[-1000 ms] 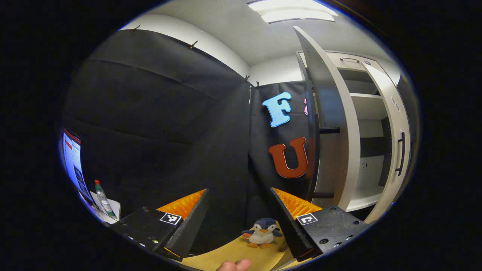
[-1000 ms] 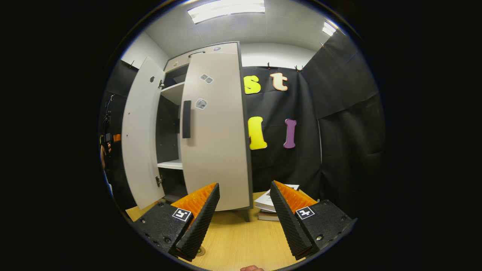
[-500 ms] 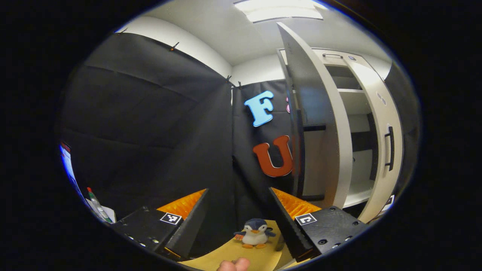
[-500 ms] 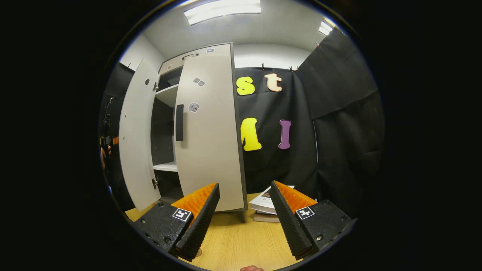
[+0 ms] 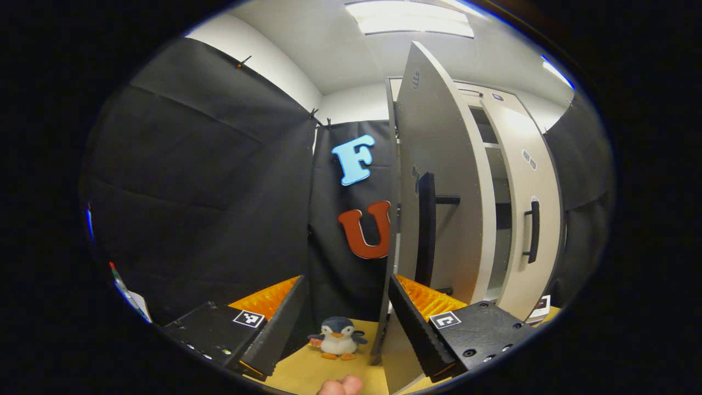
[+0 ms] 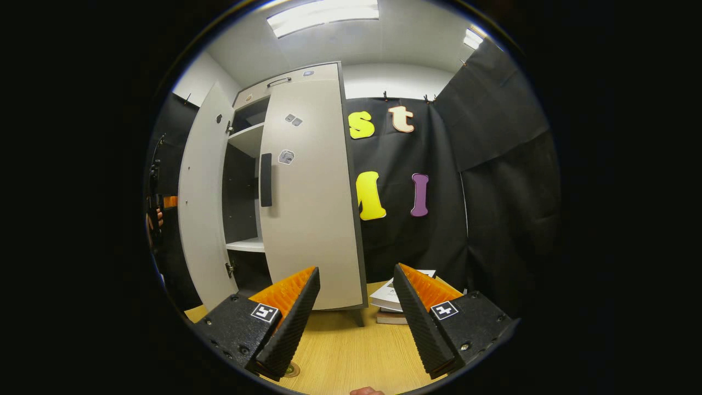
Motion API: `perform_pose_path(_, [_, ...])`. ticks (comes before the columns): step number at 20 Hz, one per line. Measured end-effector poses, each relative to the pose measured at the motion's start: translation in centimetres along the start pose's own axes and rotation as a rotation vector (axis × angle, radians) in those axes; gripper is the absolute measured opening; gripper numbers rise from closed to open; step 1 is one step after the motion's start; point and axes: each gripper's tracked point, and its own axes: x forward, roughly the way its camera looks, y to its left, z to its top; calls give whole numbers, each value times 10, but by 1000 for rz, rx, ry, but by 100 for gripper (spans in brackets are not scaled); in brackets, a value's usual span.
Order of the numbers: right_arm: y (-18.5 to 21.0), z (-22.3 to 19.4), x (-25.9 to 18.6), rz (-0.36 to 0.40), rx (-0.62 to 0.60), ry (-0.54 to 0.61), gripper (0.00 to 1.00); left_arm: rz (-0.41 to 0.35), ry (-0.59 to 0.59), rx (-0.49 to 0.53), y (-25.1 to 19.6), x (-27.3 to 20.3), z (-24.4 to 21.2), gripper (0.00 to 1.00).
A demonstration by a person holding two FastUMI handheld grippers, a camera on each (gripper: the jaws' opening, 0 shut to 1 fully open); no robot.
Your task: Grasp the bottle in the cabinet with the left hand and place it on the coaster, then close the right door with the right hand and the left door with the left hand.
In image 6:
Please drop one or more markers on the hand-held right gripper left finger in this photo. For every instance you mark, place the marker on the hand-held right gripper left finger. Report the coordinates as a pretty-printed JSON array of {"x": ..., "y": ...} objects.
[{"x": 288, "y": 334}]

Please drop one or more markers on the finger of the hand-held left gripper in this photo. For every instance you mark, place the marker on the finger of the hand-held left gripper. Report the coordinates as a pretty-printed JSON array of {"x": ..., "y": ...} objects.
[{"x": 170, "y": 202}]

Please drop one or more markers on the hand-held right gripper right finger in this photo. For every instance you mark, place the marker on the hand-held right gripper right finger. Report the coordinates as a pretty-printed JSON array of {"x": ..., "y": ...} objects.
[{"x": 422, "y": 329}]

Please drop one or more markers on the round wooden coaster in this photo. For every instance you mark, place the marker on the round wooden coaster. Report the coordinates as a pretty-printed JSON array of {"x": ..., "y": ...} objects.
[{"x": 295, "y": 368}]

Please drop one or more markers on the grey cabinet door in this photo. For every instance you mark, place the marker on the grey cabinet door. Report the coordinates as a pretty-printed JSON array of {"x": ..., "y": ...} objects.
[
  {"x": 312, "y": 219},
  {"x": 205, "y": 208}
]

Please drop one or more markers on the grey cabinet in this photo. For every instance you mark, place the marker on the grey cabinet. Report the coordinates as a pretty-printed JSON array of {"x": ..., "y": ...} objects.
[{"x": 248, "y": 140}]

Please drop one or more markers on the grey cabinet drawer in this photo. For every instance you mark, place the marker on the grey cabinet drawer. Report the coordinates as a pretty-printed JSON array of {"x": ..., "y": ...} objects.
[{"x": 323, "y": 75}]

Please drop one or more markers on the brown book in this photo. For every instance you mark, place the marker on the brown book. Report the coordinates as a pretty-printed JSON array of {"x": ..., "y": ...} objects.
[{"x": 390, "y": 318}]

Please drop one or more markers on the white cover book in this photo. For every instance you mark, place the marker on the white cover book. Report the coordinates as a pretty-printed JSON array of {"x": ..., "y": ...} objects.
[{"x": 386, "y": 296}]

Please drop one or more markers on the black backdrop cloth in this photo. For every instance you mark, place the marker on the black backdrop cloth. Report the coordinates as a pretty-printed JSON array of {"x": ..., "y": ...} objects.
[{"x": 493, "y": 219}]

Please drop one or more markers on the ceiling light panel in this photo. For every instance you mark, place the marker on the ceiling light panel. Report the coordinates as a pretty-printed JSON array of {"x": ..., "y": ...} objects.
[
  {"x": 473, "y": 39},
  {"x": 323, "y": 15}
]

